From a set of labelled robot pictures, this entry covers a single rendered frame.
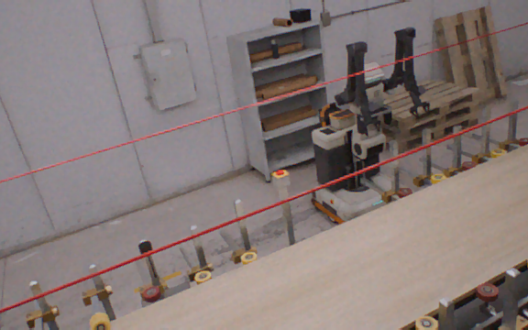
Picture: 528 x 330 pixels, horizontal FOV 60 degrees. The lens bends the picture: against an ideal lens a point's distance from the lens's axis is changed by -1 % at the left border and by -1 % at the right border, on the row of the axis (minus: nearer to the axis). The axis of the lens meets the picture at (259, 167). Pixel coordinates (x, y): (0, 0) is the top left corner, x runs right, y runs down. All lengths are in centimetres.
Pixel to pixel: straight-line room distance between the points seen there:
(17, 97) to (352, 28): 364
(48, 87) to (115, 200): 132
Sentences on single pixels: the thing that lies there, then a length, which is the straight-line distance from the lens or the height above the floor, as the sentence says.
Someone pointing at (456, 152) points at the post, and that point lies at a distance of 316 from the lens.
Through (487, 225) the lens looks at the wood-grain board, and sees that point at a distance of 252.
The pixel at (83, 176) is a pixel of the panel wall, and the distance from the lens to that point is 491.
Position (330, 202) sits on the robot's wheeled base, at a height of 23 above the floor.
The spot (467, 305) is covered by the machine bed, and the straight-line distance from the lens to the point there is 221.
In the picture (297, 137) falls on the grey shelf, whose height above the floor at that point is 21.
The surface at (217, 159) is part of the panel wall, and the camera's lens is 519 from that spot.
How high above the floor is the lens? 227
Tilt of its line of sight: 25 degrees down
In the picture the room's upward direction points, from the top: 10 degrees counter-clockwise
